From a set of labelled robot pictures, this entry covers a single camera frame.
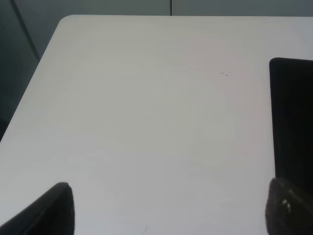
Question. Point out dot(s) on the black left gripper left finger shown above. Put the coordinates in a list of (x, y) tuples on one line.
[(51, 214)]

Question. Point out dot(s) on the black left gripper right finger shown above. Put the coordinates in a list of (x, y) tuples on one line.
[(289, 210)]

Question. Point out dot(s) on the black mouse pad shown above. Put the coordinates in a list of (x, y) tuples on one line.
[(291, 90)]

